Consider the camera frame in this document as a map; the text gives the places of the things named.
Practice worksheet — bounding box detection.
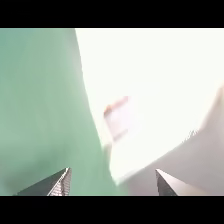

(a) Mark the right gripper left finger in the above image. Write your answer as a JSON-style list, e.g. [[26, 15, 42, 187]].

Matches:
[[15, 167, 73, 197]]

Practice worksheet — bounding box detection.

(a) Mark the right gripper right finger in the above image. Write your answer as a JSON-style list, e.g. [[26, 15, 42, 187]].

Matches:
[[155, 168, 212, 197]]

